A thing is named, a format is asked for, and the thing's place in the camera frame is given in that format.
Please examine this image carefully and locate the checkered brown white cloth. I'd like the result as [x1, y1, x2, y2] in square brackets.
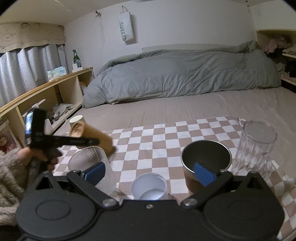
[53, 116, 295, 240]

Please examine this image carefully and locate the doll in clear case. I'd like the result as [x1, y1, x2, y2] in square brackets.
[0, 120, 18, 154]

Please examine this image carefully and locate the person's left hand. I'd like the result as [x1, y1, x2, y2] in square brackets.
[17, 147, 62, 171]

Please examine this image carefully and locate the fuzzy grey left sleeve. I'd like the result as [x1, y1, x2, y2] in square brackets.
[1, 149, 30, 226]

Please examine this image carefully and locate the white cable on wall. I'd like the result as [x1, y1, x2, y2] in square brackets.
[79, 10, 105, 70]

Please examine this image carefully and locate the white hanging sweet bag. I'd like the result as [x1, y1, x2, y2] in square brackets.
[118, 6, 134, 42]

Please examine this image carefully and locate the steel cup with brown sleeve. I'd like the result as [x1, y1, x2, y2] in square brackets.
[181, 139, 233, 193]

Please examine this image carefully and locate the white charger block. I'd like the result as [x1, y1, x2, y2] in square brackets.
[72, 61, 83, 73]

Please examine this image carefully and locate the crumpled cloth on shelf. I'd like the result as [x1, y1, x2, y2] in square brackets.
[47, 103, 74, 121]

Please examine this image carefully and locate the beige paper cup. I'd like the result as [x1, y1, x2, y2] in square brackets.
[69, 115, 86, 128]

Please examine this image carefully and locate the pinkish bed mattress sheet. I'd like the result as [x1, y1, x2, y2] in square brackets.
[53, 86, 296, 241]

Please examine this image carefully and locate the grey duvet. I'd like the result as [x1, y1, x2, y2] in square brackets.
[83, 41, 281, 108]

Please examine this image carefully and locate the beige doodle valance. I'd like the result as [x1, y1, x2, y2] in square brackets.
[1, 22, 66, 53]

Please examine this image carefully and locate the small white plastic cup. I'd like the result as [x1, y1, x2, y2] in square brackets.
[131, 173, 169, 201]

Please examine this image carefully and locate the green glass bottle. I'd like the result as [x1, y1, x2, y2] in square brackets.
[72, 49, 80, 63]

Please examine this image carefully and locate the ribbed glass goblet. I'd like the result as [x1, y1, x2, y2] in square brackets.
[68, 147, 121, 202]

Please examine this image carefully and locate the right wooden cubby shelf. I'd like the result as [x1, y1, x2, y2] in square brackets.
[256, 29, 295, 88]

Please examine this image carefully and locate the brown wooden cup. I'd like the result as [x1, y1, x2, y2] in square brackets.
[69, 121, 116, 157]

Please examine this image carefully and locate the clear glass mug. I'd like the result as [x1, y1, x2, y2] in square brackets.
[231, 120, 277, 180]

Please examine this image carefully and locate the grey curtain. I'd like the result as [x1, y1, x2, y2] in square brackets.
[0, 45, 69, 106]

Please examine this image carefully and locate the wooden shelf unit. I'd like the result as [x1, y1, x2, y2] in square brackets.
[1, 67, 94, 146]

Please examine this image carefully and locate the tissue pack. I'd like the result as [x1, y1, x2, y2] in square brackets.
[47, 66, 67, 81]

